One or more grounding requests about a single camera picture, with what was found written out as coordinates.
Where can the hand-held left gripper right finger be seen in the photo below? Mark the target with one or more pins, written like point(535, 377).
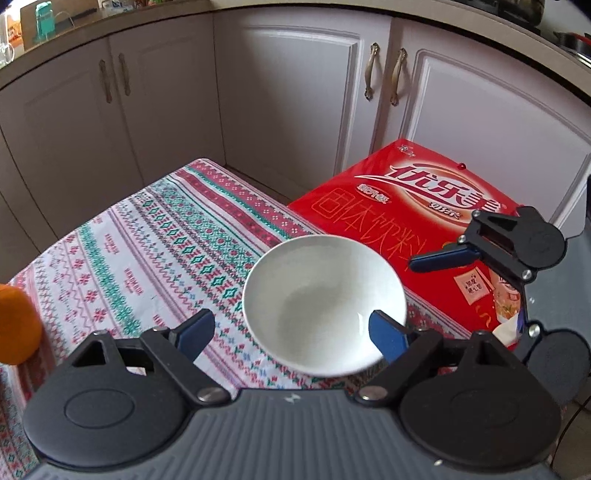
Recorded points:
point(388, 334)

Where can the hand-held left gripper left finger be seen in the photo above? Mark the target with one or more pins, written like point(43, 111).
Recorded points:
point(194, 332)

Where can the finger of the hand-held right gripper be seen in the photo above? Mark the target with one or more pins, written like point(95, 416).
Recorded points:
point(438, 261)

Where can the white pink-flower bowl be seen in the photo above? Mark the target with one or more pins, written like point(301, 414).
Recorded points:
point(318, 295)

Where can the red printed drink box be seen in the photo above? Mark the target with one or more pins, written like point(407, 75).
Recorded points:
point(369, 203)

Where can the patterned tablecloth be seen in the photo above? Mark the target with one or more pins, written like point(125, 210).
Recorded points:
point(138, 258)

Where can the orange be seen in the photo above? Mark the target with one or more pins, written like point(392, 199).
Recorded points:
point(16, 323)

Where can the white kitchen base cabinets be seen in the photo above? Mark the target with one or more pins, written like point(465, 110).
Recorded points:
point(286, 92)

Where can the glass jug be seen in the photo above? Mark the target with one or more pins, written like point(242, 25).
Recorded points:
point(7, 41)

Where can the teal container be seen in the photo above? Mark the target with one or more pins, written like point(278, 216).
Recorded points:
point(44, 19)

